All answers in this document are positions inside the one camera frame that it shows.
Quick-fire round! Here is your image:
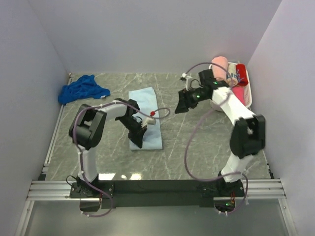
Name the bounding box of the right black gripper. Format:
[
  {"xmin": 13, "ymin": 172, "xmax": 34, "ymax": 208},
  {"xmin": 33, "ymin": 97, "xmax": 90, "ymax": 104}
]
[{"xmin": 174, "ymin": 87, "xmax": 209, "ymax": 115}]

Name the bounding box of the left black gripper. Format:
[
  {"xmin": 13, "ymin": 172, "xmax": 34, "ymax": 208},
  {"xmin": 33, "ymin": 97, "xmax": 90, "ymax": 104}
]
[{"xmin": 117, "ymin": 116, "xmax": 148, "ymax": 148}]

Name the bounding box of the light blue towel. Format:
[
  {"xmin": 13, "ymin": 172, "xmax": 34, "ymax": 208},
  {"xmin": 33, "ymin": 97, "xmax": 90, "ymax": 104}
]
[{"xmin": 128, "ymin": 86, "xmax": 163, "ymax": 151}]

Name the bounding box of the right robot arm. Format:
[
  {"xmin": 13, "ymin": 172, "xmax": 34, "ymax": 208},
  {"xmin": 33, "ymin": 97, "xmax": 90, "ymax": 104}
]
[{"xmin": 175, "ymin": 69, "xmax": 266, "ymax": 196}]

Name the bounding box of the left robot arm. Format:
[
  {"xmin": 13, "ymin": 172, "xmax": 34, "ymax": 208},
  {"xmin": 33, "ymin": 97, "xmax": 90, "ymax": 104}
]
[{"xmin": 69, "ymin": 98, "xmax": 148, "ymax": 198}]

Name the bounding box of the pink rolled towel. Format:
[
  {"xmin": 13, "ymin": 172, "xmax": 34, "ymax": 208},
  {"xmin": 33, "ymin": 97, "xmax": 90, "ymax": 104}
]
[{"xmin": 212, "ymin": 56, "xmax": 228, "ymax": 81}]

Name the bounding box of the magenta rolled towel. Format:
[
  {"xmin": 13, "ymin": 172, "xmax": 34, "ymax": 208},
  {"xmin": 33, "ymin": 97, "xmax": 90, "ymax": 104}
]
[{"xmin": 232, "ymin": 86, "xmax": 246, "ymax": 106}]

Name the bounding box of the beige rolled towel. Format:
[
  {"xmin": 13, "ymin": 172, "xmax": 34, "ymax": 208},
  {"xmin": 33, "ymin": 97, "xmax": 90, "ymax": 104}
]
[{"xmin": 226, "ymin": 64, "xmax": 238, "ymax": 87}]

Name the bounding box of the red rolled towel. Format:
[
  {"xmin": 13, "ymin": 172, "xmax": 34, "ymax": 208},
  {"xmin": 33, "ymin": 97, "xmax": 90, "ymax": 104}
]
[{"xmin": 236, "ymin": 63, "xmax": 249, "ymax": 87}]

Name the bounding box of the white plastic basket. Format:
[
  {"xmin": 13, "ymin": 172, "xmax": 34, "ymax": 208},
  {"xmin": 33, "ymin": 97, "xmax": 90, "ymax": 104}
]
[{"xmin": 210, "ymin": 69, "xmax": 252, "ymax": 112}]

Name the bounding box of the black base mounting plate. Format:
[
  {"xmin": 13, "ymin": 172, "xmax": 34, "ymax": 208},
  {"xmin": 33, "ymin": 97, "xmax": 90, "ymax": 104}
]
[{"xmin": 69, "ymin": 179, "xmax": 245, "ymax": 211}]

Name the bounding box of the dark blue crumpled towel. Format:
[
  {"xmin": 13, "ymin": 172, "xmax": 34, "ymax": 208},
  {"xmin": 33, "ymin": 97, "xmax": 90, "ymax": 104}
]
[{"xmin": 58, "ymin": 75, "xmax": 111, "ymax": 105}]

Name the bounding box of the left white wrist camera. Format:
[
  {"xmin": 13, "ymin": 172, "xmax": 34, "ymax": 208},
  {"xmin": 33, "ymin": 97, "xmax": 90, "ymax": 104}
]
[{"xmin": 141, "ymin": 111, "xmax": 156, "ymax": 128}]

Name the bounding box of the aluminium rail frame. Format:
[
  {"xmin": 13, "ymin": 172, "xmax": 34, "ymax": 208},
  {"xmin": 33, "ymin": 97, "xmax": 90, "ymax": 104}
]
[{"xmin": 15, "ymin": 179, "xmax": 297, "ymax": 236}]

